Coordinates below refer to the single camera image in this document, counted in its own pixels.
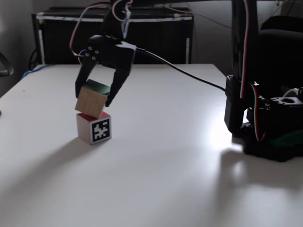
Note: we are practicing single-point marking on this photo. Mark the wooden cube with marker stickers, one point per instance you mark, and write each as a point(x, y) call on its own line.
point(101, 130)

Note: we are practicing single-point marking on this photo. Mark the black chair armrest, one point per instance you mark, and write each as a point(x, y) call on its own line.
point(7, 67)

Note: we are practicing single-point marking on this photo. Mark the dark office chair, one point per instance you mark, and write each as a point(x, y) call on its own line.
point(281, 35)

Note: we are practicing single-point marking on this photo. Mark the wooden cube with green face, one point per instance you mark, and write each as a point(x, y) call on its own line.
point(91, 101)

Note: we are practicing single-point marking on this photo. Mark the black cabinet with white tape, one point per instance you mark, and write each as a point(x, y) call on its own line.
point(154, 40)

